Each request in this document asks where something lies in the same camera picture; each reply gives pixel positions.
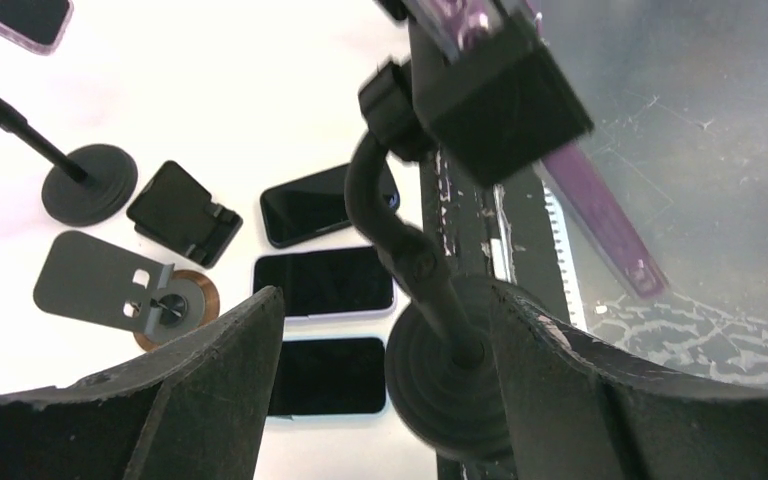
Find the black phone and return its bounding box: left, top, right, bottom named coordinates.
left=259, top=162, right=401, bottom=250

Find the white cased phone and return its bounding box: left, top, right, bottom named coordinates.
left=0, top=0, right=74, bottom=55
left=405, top=1, right=668, bottom=299

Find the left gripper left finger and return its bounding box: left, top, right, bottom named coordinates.
left=0, top=287, right=284, bottom=479

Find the lilac cased phone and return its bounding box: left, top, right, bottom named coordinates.
left=252, top=246, right=396, bottom=321

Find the white slotted cable duct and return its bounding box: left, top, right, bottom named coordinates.
left=543, top=184, right=590, bottom=332

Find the black folding phone stand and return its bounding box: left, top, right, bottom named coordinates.
left=126, top=160, right=243, bottom=269

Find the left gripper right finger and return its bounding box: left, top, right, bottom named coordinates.
left=491, top=284, right=768, bottom=479

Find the brown round base stand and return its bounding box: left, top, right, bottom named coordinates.
left=33, top=230, right=220, bottom=352

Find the light blue cased phone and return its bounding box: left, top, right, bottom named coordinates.
left=268, top=337, right=387, bottom=417

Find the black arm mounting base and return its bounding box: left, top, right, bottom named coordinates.
left=420, top=154, right=570, bottom=322

